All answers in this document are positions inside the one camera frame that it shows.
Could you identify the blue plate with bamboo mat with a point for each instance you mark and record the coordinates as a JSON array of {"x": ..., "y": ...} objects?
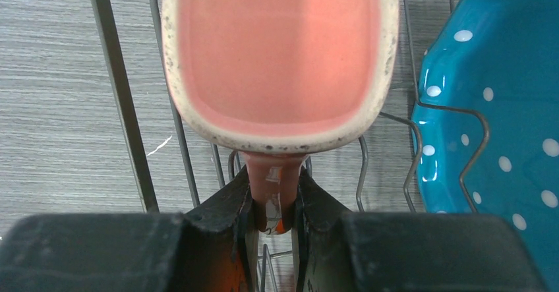
[{"x": 488, "y": 117}]

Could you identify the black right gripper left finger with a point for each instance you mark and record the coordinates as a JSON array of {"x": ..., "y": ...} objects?
[{"x": 131, "y": 250}]

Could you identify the black wire dish rack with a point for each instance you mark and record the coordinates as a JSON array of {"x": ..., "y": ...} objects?
[{"x": 256, "y": 87}]

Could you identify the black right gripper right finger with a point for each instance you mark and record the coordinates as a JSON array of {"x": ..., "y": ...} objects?
[{"x": 415, "y": 255}]

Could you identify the pink floral mug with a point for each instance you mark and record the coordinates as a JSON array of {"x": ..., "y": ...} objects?
[{"x": 277, "y": 81}]

